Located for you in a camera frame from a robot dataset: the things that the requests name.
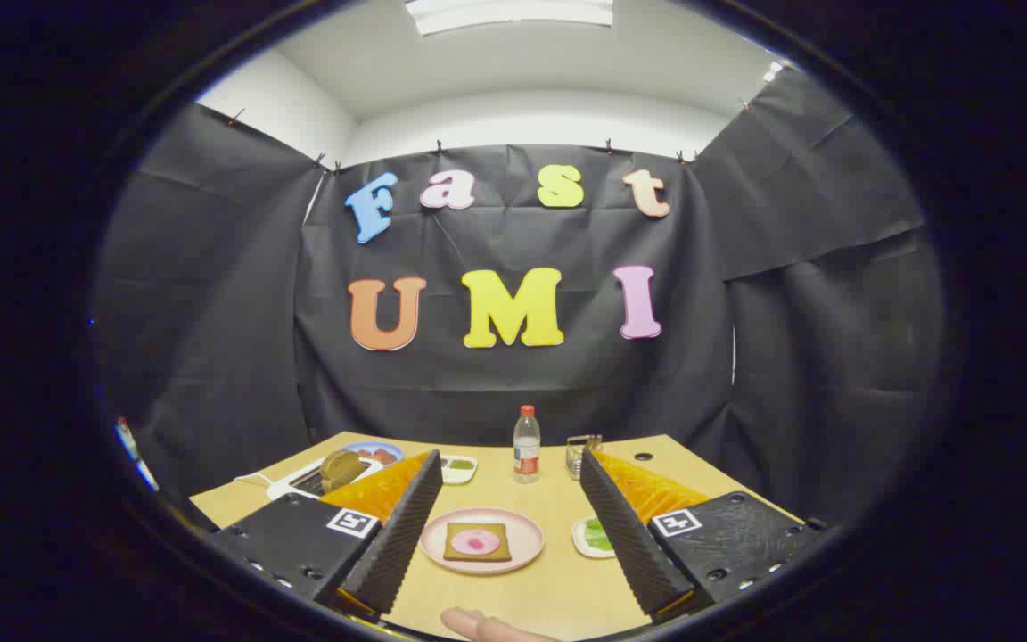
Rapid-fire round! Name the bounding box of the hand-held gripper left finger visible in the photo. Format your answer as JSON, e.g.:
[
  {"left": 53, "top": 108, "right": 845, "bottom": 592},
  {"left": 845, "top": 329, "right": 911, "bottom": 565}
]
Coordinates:
[{"left": 210, "top": 449, "right": 445, "bottom": 616}]

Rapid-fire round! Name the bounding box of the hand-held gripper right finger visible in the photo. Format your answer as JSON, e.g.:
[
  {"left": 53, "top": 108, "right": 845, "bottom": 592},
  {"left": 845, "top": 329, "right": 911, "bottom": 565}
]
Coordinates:
[{"left": 579, "top": 446, "right": 826, "bottom": 623}]

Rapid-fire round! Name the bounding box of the small white square plate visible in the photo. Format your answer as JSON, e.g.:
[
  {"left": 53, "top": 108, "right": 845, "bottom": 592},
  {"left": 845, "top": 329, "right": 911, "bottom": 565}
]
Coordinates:
[{"left": 571, "top": 514, "right": 617, "bottom": 559}]

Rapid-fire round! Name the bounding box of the brown toast slice with crust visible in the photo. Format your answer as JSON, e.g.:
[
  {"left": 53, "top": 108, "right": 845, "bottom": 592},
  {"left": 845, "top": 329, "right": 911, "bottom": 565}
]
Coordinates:
[{"left": 443, "top": 523, "right": 513, "bottom": 563}]

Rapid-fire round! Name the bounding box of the pink ham slice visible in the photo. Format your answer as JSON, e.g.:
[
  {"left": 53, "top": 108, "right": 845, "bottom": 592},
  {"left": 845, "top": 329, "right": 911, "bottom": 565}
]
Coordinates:
[{"left": 451, "top": 529, "right": 501, "bottom": 556}]

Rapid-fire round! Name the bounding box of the round-topped brown bread slice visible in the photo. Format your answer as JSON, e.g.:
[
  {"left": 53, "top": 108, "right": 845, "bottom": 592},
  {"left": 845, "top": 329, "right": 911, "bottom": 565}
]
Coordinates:
[{"left": 320, "top": 449, "right": 366, "bottom": 493}]

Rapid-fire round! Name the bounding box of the blue round plate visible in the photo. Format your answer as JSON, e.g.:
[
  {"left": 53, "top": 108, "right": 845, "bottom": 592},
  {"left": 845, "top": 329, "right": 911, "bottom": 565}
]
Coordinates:
[{"left": 344, "top": 441, "right": 405, "bottom": 466}]

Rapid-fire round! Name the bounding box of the metal mesh cutlery holder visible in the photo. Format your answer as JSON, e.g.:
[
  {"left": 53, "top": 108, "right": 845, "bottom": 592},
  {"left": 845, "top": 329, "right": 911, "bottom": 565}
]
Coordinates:
[{"left": 565, "top": 434, "right": 604, "bottom": 482}]

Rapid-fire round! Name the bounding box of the pink round plate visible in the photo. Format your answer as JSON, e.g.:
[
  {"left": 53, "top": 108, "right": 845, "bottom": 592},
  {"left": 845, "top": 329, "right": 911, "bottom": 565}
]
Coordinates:
[{"left": 420, "top": 507, "right": 546, "bottom": 575}]

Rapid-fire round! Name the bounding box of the white toaster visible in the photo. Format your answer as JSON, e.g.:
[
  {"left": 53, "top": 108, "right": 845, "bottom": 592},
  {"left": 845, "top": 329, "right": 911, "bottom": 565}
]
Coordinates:
[{"left": 266, "top": 457, "right": 384, "bottom": 500}]

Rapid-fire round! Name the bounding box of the clear plastic water bottle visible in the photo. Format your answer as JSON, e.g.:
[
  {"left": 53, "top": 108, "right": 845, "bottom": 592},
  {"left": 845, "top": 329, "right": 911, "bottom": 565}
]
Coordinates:
[{"left": 513, "top": 405, "right": 542, "bottom": 484}]

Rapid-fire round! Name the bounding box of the black backdrop cloth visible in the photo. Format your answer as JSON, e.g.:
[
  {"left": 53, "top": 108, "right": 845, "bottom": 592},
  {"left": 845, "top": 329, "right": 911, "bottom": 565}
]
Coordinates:
[{"left": 94, "top": 67, "right": 947, "bottom": 527}]

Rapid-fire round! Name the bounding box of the ceiling light panel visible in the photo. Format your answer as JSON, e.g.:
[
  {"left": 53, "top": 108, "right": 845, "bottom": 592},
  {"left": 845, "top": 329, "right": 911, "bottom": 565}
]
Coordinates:
[{"left": 405, "top": 0, "right": 614, "bottom": 37}]

